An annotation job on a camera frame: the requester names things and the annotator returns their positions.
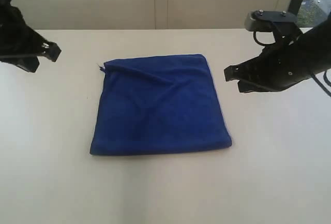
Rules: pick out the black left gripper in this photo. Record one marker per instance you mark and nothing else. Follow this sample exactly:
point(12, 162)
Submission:
point(18, 41)

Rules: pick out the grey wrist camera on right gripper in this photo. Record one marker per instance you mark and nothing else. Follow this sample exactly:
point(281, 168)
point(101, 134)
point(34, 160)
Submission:
point(262, 21)

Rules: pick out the blue towel with white label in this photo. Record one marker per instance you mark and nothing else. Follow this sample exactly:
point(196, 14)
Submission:
point(158, 105)

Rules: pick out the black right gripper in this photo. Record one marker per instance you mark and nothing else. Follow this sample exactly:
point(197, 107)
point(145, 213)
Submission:
point(295, 56)

